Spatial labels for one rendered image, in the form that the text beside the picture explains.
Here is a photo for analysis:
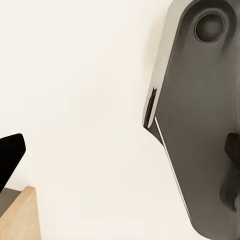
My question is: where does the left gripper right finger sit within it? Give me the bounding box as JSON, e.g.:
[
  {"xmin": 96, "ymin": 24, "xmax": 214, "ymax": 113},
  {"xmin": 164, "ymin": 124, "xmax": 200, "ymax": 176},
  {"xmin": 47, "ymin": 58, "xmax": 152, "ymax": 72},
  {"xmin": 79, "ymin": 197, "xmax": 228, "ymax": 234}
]
[{"xmin": 224, "ymin": 133, "xmax": 240, "ymax": 172}]

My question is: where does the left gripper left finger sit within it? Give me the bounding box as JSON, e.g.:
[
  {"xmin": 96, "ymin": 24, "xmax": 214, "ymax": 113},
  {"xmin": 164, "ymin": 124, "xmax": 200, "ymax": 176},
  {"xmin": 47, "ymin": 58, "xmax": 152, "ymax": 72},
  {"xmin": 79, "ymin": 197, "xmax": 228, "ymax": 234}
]
[{"xmin": 0, "ymin": 133, "xmax": 26, "ymax": 193}]

